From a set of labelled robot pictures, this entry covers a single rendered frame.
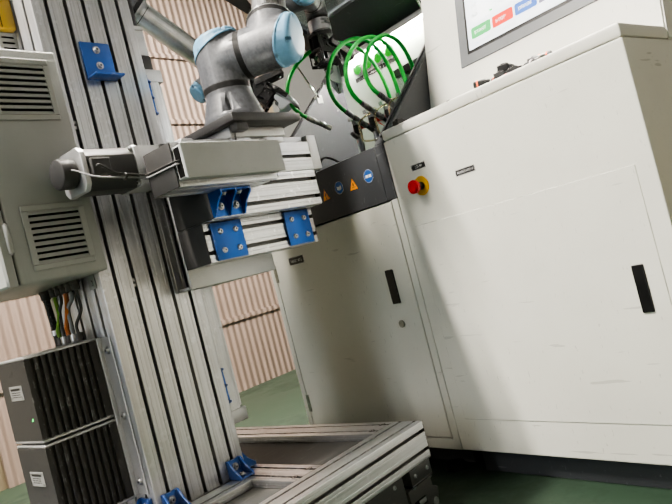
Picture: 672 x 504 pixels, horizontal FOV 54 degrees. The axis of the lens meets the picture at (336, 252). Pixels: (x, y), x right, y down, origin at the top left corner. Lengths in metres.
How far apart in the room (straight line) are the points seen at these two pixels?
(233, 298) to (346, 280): 2.44
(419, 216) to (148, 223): 0.71
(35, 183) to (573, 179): 1.11
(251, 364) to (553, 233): 3.18
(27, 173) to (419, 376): 1.16
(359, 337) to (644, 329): 0.90
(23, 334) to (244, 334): 1.44
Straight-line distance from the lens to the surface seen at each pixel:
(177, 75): 4.69
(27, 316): 3.74
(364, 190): 1.93
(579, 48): 1.51
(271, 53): 1.60
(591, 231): 1.51
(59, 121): 1.49
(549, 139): 1.54
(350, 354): 2.13
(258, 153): 1.40
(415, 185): 1.73
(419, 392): 1.96
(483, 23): 1.98
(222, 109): 1.59
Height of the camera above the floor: 0.66
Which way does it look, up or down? 1 degrees up
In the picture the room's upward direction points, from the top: 14 degrees counter-clockwise
